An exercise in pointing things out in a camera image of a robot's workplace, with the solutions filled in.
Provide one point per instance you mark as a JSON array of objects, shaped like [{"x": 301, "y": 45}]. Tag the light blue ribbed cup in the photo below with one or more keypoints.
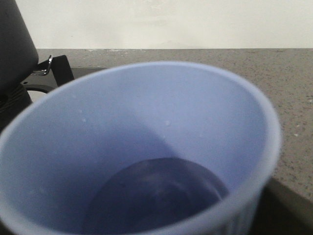
[{"x": 58, "y": 152}]

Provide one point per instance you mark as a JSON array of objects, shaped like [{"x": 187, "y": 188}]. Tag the dark blue cooking pot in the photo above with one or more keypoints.
[{"x": 18, "y": 55}]

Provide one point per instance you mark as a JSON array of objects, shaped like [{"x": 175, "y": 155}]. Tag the black metal pot support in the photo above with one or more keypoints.
[{"x": 59, "y": 66}]

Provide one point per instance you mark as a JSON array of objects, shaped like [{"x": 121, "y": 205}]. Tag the black glass gas stove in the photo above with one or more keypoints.
[{"x": 80, "y": 71}]

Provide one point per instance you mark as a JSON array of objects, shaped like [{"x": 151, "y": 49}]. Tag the black gas burner head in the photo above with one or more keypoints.
[{"x": 12, "y": 103}]

